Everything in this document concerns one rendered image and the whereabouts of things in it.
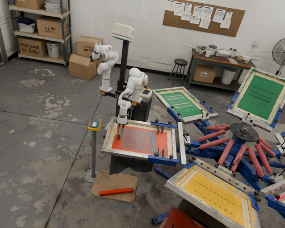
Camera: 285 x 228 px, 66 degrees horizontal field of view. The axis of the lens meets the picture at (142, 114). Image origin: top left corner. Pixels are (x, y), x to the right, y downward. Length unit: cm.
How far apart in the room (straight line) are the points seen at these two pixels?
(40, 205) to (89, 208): 59
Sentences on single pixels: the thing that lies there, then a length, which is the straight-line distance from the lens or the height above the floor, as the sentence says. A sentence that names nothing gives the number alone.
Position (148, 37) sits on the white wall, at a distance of 589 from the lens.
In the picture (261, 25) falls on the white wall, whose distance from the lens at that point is 628.
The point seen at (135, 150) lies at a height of 96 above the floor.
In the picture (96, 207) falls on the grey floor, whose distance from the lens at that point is 306.
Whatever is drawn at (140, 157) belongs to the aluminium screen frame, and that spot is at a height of 99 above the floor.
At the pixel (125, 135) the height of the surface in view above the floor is 96.
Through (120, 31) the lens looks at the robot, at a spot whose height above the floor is 197.
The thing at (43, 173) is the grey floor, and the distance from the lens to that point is 344.
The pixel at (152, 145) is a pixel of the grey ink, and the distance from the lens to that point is 246.
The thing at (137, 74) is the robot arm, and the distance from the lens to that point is 238.
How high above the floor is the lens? 266
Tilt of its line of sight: 36 degrees down
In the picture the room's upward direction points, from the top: 10 degrees clockwise
